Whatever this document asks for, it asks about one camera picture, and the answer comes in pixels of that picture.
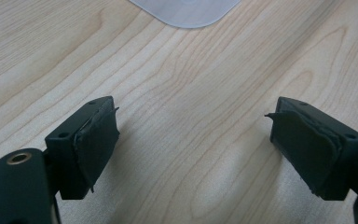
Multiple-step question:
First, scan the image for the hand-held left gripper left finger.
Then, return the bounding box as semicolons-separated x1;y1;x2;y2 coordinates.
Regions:
44;95;121;201

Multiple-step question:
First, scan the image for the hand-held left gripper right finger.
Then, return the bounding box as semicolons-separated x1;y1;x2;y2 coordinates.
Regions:
264;96;358;202

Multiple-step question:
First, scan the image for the grey rounded flat pad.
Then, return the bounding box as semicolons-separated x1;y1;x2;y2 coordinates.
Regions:
128;0;242;30

